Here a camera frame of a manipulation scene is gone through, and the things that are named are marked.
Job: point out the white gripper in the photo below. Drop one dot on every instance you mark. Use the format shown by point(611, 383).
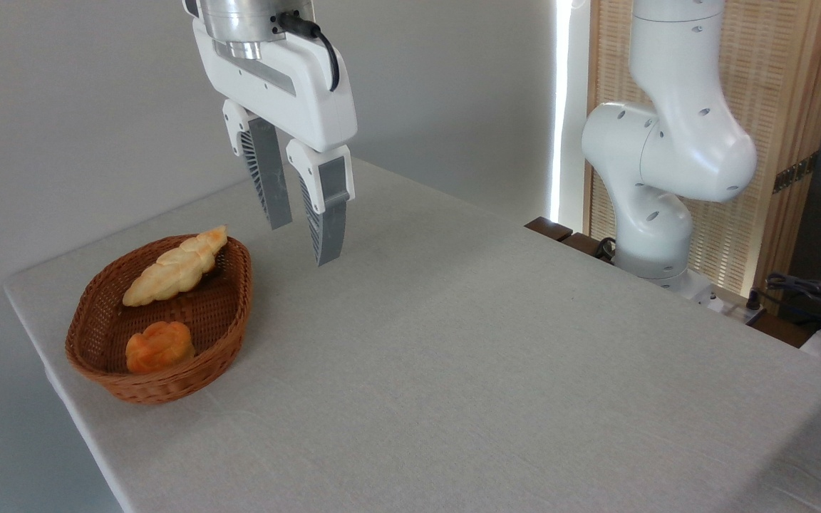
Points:
point(289, 89)

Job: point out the round orange bread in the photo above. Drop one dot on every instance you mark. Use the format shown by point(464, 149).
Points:
point(159, 349)

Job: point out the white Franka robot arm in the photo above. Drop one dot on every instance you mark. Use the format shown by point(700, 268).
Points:
point(674, 142)

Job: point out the long braided bread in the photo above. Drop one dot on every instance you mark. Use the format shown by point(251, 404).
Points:
point(172, 269)

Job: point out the brown wicker basket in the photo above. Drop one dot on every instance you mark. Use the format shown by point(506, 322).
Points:
point(204, 328)

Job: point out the silver metal wrist flange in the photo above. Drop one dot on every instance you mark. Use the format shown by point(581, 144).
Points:
point(239, 18)

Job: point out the grey tablecloth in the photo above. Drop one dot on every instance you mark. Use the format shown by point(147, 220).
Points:
point(496, 370)

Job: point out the white power strip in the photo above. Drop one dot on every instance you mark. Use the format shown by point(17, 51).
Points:
point(735, 311)

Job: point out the wooden folding screen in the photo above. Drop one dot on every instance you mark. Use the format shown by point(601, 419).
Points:
point(774, 71)

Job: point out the dark metal screen hinge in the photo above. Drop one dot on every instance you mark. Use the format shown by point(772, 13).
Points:
point(795, 173)

